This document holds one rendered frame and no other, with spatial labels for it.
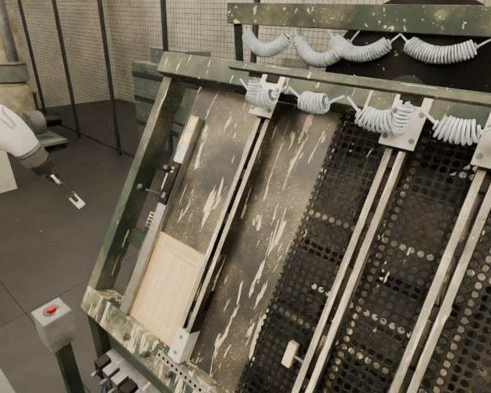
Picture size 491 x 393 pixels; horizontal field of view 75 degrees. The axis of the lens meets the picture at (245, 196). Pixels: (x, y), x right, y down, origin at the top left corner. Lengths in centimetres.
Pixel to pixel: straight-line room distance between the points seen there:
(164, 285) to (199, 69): 95
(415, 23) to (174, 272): 142
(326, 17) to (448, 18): 49
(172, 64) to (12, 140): 75
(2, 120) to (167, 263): 79
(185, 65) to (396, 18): 90
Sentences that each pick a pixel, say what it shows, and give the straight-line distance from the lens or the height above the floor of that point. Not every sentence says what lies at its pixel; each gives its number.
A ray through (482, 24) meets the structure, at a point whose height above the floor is 214.
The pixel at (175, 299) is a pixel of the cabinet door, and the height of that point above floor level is 105.
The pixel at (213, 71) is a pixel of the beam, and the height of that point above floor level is 191.
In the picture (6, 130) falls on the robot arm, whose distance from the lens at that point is 126.
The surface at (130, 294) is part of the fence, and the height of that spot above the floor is 98.
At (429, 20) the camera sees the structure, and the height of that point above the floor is 215.
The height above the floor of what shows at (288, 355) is 112.
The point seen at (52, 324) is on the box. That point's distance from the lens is 170.
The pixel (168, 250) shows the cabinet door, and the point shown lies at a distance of 148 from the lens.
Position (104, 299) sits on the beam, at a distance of 174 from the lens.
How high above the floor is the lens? 208
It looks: 27 degrees down
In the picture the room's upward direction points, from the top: 4 degrees clockwise
